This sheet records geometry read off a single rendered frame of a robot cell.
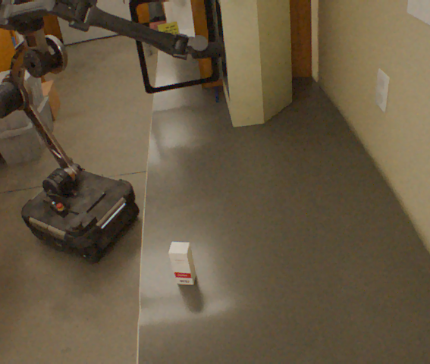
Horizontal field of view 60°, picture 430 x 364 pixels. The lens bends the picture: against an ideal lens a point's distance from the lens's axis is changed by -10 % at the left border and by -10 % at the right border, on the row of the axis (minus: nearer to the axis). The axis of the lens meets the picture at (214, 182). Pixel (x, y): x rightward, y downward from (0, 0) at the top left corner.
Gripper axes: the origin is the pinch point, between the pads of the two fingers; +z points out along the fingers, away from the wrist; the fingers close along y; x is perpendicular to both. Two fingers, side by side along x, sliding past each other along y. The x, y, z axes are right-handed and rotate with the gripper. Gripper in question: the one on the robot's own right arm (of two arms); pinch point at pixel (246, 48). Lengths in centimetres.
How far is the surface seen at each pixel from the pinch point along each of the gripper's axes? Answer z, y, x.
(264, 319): -13, -94, 25
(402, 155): 33, -59, 12
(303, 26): 28.3, 20.0, -2.0
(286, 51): 13.7, -5.0, 0.6
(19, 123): -156, 145, 89
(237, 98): -6.0, -15.8, 12.7
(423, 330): 19, -106, 23
